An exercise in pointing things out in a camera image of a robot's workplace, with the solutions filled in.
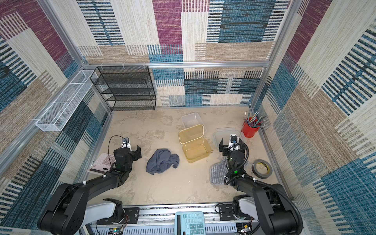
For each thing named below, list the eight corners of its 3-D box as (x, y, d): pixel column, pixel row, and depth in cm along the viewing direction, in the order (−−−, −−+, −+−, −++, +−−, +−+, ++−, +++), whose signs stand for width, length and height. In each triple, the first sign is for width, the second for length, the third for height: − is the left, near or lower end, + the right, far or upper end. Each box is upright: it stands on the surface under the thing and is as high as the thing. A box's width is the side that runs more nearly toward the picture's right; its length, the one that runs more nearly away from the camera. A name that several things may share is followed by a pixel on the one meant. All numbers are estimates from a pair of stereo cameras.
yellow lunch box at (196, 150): (188, 164, 92) (187, 160, 88) (182, 149, 99) (182, 144, 95) (212, 155, 96) (213, 151, 91) (205, 141, 103) (205, 137, 98)
